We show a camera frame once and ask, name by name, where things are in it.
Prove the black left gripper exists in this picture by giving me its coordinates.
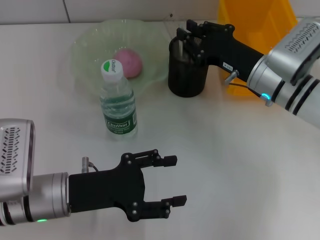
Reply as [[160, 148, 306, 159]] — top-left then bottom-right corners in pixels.
[[67, 149, 188, 223]]

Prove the gripper connector cable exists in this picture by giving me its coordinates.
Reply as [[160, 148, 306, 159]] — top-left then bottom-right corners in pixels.
[[81, 156, 100, 173], [223, 69, 272, 107]]

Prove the right gripper connector cable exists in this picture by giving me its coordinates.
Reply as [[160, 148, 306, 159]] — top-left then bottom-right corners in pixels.
[[223, 69, 272, 107]]

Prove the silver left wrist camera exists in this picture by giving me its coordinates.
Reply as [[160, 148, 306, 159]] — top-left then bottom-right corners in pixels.
[[0, 118, 36, 202]]

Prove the black mesh pen holder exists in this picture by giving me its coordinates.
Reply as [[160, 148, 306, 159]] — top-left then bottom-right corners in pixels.
[[167, 37, 209, 98]]

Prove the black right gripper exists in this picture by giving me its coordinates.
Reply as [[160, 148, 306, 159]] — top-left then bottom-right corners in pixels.
[[176, 19, 266, 83]]

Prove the green glass fruit plate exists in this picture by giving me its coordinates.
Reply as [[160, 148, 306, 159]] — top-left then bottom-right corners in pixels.
[[71, 19, 169, 101]]

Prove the yellow plastic bin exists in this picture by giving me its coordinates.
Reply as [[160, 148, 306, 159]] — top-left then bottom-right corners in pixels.
[[218, 0, 298, 97]]

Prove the pink peach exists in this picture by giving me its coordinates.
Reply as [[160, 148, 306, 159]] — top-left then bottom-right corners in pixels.
[[113, 49, 144, 80]]

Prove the clear green-label water bottle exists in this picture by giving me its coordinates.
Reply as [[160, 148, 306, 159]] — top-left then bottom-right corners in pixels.
[[99, 59, 138, 141]]

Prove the left gripper connector cable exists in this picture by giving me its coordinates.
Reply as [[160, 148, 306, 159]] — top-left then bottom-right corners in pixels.
[[81, 156, 100, 173]]

